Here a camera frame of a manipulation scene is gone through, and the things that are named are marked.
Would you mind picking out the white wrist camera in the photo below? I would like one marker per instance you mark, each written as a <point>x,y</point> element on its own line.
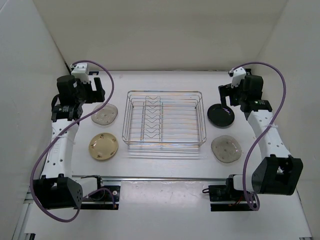
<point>81,71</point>
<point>236,75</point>

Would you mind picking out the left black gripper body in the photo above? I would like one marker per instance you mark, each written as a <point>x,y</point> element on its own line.
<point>85,92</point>

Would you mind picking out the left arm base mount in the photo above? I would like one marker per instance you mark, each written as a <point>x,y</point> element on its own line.
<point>96,195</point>

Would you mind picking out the chrome wire dish rack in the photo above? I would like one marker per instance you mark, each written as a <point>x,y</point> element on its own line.
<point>159,117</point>

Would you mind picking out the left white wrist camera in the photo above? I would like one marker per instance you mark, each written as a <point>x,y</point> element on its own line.
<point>81,71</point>

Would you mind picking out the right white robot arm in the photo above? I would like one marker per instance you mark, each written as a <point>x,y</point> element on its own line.
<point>279,172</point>

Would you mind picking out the black plate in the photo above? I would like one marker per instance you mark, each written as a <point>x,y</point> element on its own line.
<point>219,116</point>

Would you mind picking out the cream floral plate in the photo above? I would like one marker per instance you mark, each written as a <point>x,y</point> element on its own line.
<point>103,146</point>

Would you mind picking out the clear glass plate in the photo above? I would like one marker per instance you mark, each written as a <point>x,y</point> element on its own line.
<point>106,115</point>
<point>226,149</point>

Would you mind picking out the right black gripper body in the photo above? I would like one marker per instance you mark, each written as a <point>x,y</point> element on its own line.
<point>238,95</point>

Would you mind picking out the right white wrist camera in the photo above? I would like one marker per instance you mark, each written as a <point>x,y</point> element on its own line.
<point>236,75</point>

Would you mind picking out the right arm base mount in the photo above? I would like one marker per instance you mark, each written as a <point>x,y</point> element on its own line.
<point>224,198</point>

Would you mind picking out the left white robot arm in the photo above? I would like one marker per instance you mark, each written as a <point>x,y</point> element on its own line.
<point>55,188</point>

